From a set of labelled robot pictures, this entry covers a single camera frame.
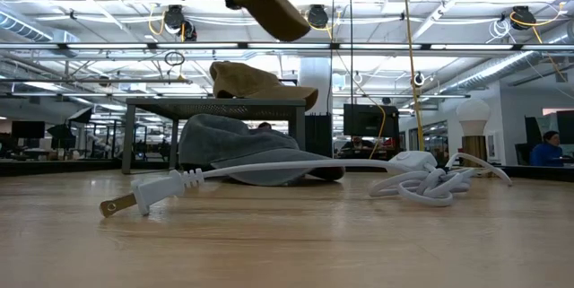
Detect tan baseball cap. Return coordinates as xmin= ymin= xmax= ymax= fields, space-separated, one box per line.
xmin=228 ymin=0 xmax=312 ymax=42
xmin=209 ymin=60 xmax=319 ymax=111

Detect grey baseball cap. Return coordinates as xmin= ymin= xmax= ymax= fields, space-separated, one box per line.
xmin=178 ymin=113 xmax=346 ymax=188

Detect grey perforated metal shelf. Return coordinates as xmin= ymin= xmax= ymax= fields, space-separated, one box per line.
xmin=121 ymin=97 xmax=308 ymax=175

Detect black upright panel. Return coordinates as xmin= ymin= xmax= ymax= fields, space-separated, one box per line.
xmin=304 ymin=114 xmax=335 ymax=159

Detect black monitor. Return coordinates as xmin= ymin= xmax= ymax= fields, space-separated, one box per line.
xmin=11 ymin=120 xmax=47 ymax=141
xmin=343 ymin=103 xmax=400 ymax=138

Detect white ball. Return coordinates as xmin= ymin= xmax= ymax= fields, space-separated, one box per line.
xmin=456 ymin=98 xmax=492 ymax=168

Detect black ceiling cord reel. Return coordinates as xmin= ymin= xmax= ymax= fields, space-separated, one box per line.
xmin=162 ymin=4 xmax=187 ymax=31
xmin=307 ymin=4 xmax=330 ymax=30
xmin=510 ymin=5 xmax=537 ymax=31

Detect yellow hanging cable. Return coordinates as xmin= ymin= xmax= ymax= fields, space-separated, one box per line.
xmin=400 ymin=0 xmax=426 ymax=153

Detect white power cord with plug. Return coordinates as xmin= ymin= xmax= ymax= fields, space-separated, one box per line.
xmin=99 ymin=150 xmax=514 ymax=219

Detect silver ventilation duct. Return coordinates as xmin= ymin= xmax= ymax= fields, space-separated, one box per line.
xmin=438 ymin=21 xmax=574 ymax=97

